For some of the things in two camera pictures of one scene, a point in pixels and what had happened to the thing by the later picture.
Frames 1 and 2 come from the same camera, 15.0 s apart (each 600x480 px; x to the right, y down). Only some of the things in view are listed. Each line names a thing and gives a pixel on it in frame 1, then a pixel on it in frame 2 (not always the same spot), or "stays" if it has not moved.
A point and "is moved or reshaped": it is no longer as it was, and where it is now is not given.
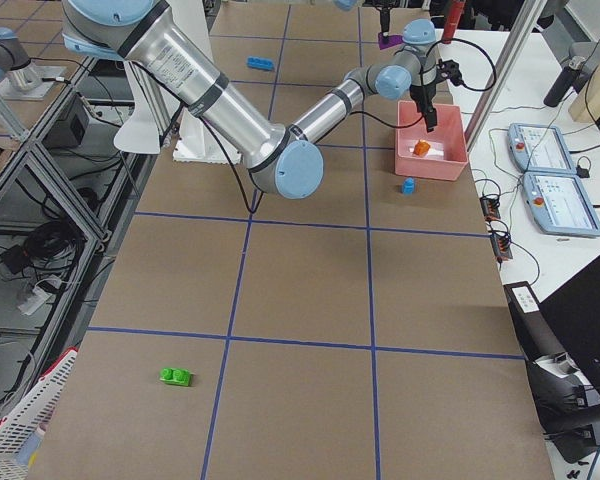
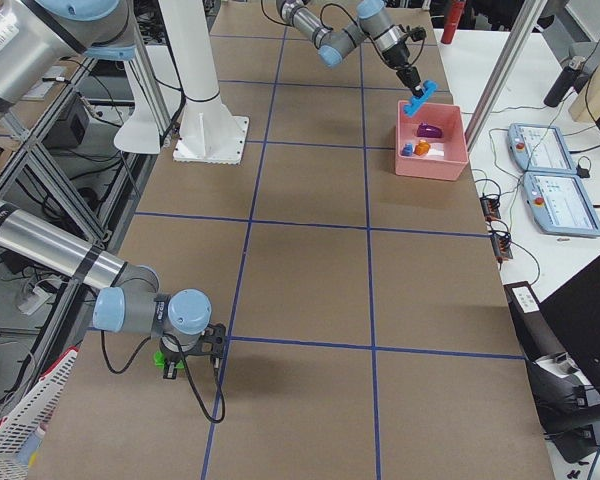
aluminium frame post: x=530 y=13 stays
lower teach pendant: x=558 y=204 stays
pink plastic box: x=438 y=155 stays
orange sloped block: x=421 y=148 stays
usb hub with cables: x=490 y=207 stays
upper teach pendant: x=539 y=148 stays
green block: x=176 y=376 is moved or reshaped
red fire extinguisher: x=453 y=17 stays
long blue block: x=257 y=62 is moved or reshaped
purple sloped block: x=388 y=41 is moved or reshaped
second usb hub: x=501 y=246 stays
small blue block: x=408 y=186 -> x=407 y=150
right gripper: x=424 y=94 -> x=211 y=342
